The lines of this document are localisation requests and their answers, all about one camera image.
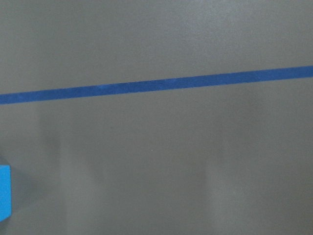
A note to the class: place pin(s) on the blue block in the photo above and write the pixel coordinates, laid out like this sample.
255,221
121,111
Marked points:
5,192

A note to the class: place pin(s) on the blue tape line crosswise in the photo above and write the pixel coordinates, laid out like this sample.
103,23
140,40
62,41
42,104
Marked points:
159,85

